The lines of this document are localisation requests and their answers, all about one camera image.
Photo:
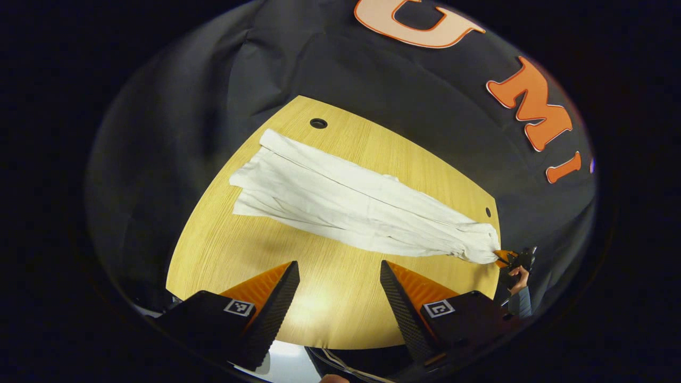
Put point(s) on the black backdrop cloth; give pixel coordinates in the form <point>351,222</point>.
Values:
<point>213,80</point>

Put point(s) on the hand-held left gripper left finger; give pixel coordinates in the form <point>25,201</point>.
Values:
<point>276,308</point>

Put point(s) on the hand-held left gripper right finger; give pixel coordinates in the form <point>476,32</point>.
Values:
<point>401,308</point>

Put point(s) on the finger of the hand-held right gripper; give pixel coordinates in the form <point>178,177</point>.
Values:
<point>503,258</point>

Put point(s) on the white jeans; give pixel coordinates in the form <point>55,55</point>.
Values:
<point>346,202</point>

